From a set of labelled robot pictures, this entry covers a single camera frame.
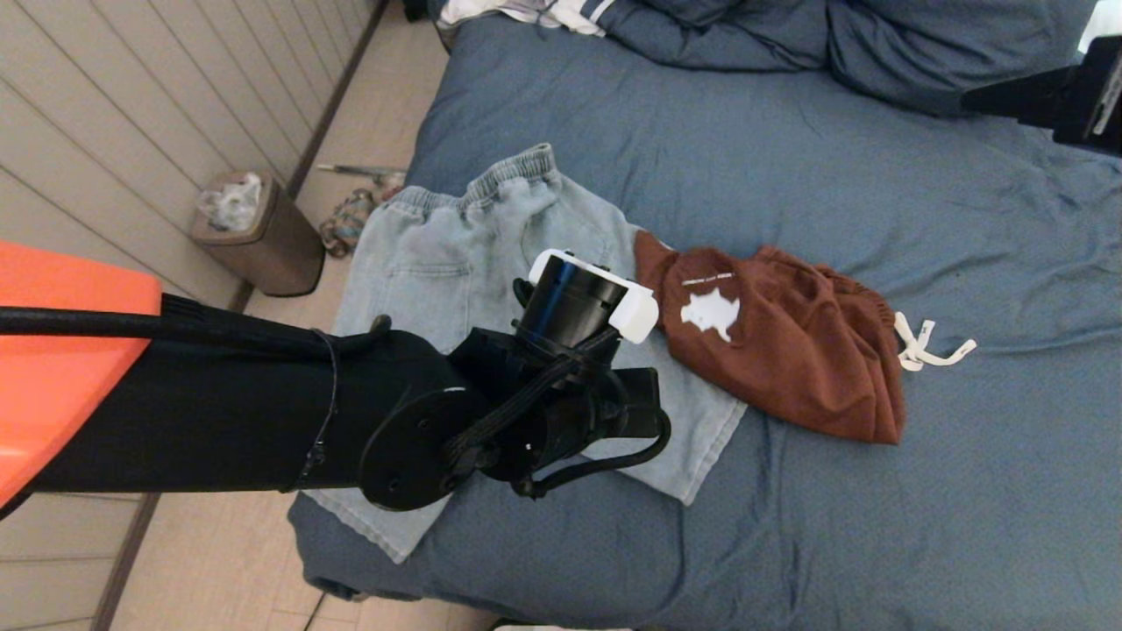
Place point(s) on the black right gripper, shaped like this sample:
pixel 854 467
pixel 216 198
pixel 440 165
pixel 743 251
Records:
pixel 1096 96

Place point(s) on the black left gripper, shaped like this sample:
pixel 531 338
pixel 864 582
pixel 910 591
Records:
pixel 596 412

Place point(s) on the rust brown shorts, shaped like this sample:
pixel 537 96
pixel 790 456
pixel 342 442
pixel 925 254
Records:
pixel 789 350

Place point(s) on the light blue denim shorts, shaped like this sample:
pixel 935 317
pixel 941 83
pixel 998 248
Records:
pixel 438 263

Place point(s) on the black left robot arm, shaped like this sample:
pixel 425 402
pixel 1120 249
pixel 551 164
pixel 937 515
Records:
pixel 219 412

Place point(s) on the white pillow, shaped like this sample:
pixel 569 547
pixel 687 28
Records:
pixel 1103 22

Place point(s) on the blue pillow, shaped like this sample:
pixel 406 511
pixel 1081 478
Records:
pixel 920 44

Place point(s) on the blue bed cover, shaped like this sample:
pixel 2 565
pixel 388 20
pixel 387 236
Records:
pixel 877 526

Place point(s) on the multicoloured cloth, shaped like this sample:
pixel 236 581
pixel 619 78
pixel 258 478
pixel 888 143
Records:
pixel 346 223

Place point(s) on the crumpled blue blanket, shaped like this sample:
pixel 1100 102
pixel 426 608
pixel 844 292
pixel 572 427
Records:
pixel 719 37

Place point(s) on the silver metal object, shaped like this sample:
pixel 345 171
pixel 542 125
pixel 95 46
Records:
pixel 351 168

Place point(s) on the brown metal trash bin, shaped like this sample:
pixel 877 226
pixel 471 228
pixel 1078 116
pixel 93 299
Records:
pixel 280 250

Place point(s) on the white striped garment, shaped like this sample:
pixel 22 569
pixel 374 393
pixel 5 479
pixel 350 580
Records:
pixel 526 10

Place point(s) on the clear plastic bin liner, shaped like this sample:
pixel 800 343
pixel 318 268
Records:
pixel 232 203

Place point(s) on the small black object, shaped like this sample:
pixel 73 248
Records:
pixel 415 9

